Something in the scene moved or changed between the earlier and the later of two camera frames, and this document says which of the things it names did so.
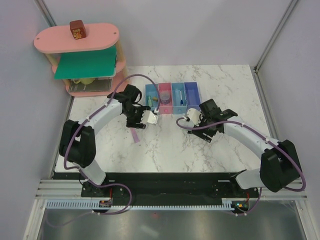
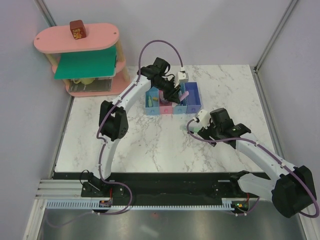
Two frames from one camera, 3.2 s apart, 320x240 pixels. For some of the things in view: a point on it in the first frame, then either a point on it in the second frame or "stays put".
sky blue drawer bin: (179, 98) stays put
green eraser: (149, 101) stays put
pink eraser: (134, 134) → (185, 94)
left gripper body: (134, 115) → (169, 89)
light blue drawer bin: (151, 96) stays put
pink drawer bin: (165, 102) stays put
